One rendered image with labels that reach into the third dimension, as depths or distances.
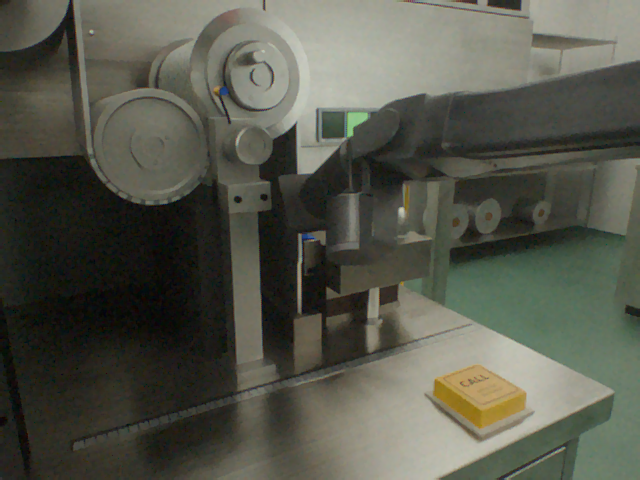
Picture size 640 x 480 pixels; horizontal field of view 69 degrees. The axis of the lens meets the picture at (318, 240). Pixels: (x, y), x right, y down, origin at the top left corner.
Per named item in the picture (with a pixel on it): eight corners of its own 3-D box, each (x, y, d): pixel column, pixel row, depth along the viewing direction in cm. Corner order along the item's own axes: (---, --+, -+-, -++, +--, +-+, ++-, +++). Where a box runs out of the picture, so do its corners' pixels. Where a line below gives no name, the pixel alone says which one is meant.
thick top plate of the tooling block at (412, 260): (340, 295, 63) (340, 253, 62) (239, 231, 97) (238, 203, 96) (430, 276, 71) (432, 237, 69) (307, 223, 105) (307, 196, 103)
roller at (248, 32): (202, 120, 52) (211, 10, 50) (157, 118, 74) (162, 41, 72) (294, 134, 58) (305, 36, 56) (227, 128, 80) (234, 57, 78)
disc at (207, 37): (185, 133, 52) (195, -9, 49) (184, 133, 52) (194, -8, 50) (302, 148, 59) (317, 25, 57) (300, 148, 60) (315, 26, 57)
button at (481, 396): (479, 431, 47) (482, 410, 46) (432, 396, 53) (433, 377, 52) (526, 411, 50) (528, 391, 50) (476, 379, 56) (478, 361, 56)
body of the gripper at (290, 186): (357, 222, 59) (388, 202, 53) (284, 233, 55) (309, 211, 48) (344, 176, 61) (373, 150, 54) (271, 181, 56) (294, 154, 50)
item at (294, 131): (298, 263, 64) (296, 124, 59) (240, 227, 84) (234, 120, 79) (302, 262, 64) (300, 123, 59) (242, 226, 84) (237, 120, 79)
